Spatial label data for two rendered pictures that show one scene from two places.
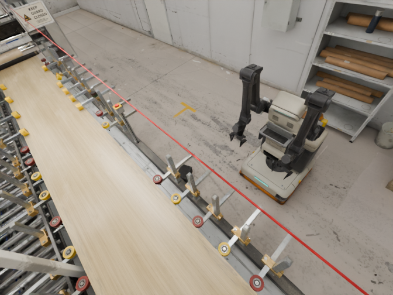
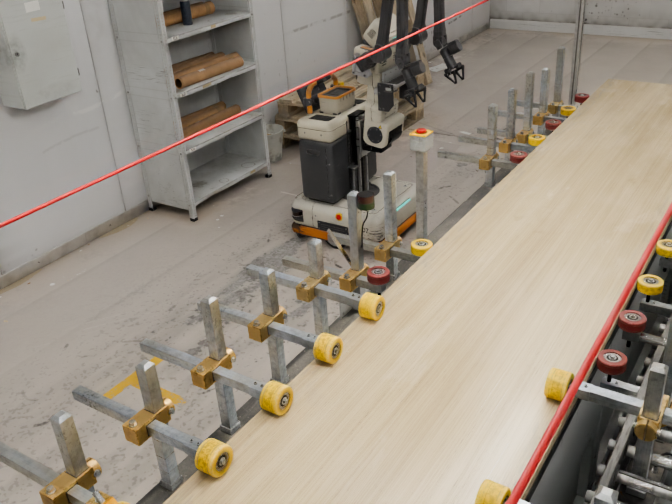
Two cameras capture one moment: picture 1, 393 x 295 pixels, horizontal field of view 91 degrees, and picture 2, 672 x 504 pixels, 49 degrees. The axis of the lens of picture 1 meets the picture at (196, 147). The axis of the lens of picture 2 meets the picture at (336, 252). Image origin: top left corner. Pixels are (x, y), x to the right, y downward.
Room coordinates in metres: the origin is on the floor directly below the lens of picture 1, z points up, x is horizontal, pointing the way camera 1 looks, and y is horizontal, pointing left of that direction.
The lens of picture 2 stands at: (2.83, 3.07, 2.19)
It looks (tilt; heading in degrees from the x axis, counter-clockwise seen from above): 28 degrees down; 249
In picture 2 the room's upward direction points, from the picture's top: 4 degrees counter-clockwise
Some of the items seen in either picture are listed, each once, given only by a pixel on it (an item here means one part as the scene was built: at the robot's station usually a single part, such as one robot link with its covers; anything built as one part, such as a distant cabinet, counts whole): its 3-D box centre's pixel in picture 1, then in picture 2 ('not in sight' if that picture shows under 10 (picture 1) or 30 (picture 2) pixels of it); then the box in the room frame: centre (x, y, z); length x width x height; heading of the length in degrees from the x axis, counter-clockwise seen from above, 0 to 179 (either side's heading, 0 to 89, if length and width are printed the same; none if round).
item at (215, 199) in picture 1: (216, 209); (527, 116); (0.50, -0.05, 0.90); 0.04 x 0.04 x 0.48; 35
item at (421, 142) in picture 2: (119, 109); (421, 141); (1.52, 0.65, 1.18); 0.07 x 0.07 x 0.08; 35
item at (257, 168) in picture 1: (276, 167); (358, 208); (1.14, -0.92, 0.16); 0.67 x 0.64 x 0.25; 125
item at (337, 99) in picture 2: not in sight; (337, 99); (1.21, -1.01, 0.87); 0.23 x 0.15 x 0.11; 35
